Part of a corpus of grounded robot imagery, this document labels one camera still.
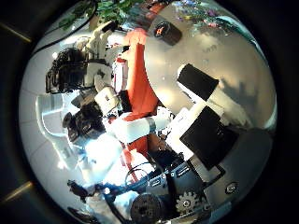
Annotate dark cylindrical vase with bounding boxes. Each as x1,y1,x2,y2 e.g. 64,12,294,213
149,21,183,47

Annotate green leafy potted plant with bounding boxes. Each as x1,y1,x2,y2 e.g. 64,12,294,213
59,0,144,31

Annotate thin black cable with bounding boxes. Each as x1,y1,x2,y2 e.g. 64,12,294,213
32,6,98,55

